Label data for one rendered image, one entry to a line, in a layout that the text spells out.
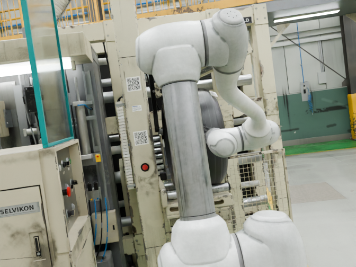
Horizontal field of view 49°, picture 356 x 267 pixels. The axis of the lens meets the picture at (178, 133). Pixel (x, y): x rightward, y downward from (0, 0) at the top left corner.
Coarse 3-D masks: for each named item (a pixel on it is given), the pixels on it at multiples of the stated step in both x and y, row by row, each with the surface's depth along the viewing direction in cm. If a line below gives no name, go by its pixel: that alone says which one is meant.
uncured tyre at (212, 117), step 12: (204, 96) 205; (204, 108) 200; (216, 108) 202; (204, 120) 196; (216, 120) 197; (168, 144) 240; (168, 156) 238; (216, 156) 197; (168, 168) 232; (216, 168) 200; (216, 180) 207
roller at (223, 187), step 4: (212, 184) 211; (216, 184) 210; (220, 184) 210; (224, 184) 209; (228, 184) 210; (212, 188) 208; (216, 188) 208; (220, 188) 209; (224, 188) 209; (228, 188) 209; (168, 192) 207; (172, 192) 207; (212, 192) 209; (216, 192) 210; (168, 196) 206; (172, 196) 206; (176, 196) 206
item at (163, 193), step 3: (159, 177) 240; (159, 180) 230; (159, 183) 220; (162, 183) 219; (159, 186) 211; (162, 186) 209; (159, 189) 209; (162, 189) 202; (165, 189) 203; (162, 192) 202; (165, 192) 202; (162, 195) 202; (165, 195) 202; (162, 198) 202; (165, 198) 202; (162, 201) 202; (165, 201) 202; (162, 204) 202; (165, 204) 202; (165, 207) 203
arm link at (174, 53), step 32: (160, 32) 107; (192, 32) 107; (160, 64) 106; (192, 64) 107; (192, 96) 108; (192, 128) 106; (192, 160) 105; (192, 192) 104; (192, 224) 102; (224, 224) 105; (160, 256) 105; (192, 256) 100; (224, 256) 100
